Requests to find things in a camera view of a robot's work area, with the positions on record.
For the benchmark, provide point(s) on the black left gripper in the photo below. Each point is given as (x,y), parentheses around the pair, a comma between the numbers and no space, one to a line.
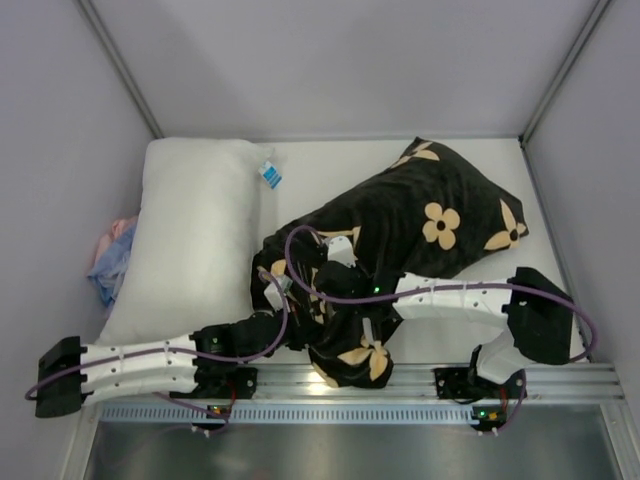
(298,298)

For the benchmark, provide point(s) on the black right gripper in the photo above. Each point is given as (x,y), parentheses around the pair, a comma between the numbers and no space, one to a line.
(329,273)

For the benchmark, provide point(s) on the black floral pillowcase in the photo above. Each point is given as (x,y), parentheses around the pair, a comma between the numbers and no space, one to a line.
(430,213)

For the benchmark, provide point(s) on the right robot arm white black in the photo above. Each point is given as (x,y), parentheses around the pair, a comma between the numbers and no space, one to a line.
(533,316)

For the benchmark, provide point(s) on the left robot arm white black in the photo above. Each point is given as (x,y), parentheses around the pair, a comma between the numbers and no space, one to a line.
(209,362)

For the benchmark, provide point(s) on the bare white pillow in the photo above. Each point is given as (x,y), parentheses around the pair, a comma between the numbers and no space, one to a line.
(191,255)

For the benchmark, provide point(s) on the blue white pillow tag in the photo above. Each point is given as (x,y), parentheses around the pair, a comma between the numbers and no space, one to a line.
(270,174)

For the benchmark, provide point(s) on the pink and blue cloths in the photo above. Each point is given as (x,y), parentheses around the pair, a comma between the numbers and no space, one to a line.
(112,259)

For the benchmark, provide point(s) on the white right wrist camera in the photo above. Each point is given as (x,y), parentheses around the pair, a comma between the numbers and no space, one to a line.
(340,250)

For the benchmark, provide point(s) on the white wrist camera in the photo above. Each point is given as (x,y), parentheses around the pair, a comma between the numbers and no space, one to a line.
(340,250)
(277,290)

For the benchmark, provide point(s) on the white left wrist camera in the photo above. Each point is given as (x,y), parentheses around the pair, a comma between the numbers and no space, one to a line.
(277,290)

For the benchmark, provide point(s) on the aluminium mounting rail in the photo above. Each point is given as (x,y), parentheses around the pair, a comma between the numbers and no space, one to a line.
(576,383)

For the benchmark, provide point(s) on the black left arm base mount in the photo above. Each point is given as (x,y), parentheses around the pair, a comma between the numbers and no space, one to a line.
(238,382)

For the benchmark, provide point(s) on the white slotted cable duct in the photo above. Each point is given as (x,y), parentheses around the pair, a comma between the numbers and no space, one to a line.
(298,414)

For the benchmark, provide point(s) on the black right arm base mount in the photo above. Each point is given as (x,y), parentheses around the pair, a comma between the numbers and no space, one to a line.
(461,385)

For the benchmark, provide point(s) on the left aluminium frame post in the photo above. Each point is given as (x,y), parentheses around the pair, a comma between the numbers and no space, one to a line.
(109,47)

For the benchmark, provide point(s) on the aluminium frame post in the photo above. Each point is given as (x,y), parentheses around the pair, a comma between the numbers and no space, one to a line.
(109,47)
(580,42)

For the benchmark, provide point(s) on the right aluminium frame post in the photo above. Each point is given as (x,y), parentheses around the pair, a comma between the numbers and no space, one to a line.
(580,42)

